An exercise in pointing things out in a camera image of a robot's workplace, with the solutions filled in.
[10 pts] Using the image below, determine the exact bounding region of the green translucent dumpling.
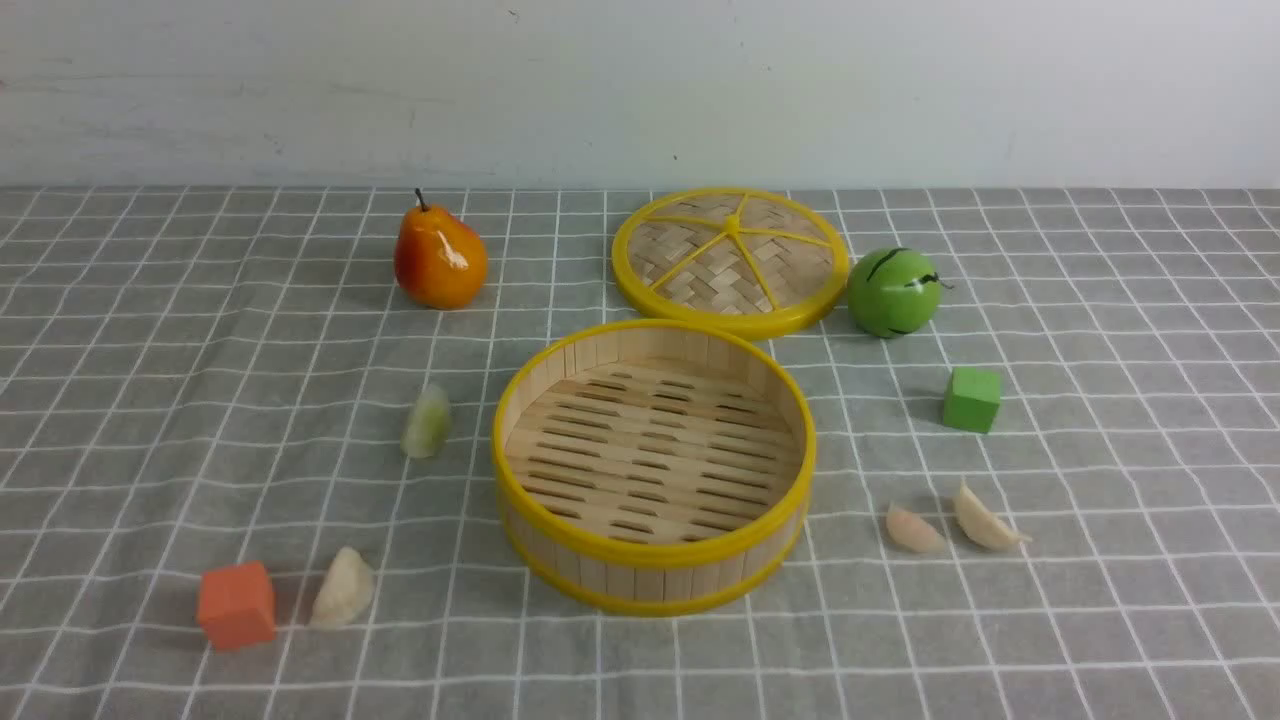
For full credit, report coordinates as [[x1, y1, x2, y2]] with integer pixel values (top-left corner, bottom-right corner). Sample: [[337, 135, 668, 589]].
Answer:
[[399, 383, 453, 459]]

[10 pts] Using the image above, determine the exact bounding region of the pinkish white dumpling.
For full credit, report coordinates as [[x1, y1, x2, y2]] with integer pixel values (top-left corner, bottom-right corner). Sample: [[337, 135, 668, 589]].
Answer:
[[884, 502, 948, 555]]

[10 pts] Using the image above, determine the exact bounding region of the bamboo steamer tray yellow rim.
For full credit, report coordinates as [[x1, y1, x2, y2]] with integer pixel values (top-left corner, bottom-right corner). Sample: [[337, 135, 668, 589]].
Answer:
[[492, 320, 817, 616]]

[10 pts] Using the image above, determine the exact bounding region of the woven bamboo steamer lid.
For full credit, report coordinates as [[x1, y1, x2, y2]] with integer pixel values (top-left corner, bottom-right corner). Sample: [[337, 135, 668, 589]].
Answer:
[[611, 187, 852, 340]]

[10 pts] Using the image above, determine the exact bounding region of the orange toy pear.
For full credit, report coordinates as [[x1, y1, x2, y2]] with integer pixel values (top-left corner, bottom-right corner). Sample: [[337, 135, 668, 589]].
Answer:
[[393, 188, 489, 311]]

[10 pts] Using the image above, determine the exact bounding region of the green toy watermelon ball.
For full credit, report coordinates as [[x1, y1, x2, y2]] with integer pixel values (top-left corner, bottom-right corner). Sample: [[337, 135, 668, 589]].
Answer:
[[847, 246, 952, 340]]

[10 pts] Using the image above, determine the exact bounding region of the green wooden cube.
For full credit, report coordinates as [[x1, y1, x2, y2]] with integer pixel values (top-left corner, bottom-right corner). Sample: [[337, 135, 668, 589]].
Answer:
[[941, 366, 1004, 434]]

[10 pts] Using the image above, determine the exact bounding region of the grey checked tablecloth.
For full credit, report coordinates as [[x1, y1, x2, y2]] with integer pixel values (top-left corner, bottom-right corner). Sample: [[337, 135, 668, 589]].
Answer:
[[1, 186, 1279, 719]]

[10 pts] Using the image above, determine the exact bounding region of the orange wooden cube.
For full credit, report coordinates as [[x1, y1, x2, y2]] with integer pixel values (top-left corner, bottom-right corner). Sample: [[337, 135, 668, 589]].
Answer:
[[196, 562, 276, 652]]

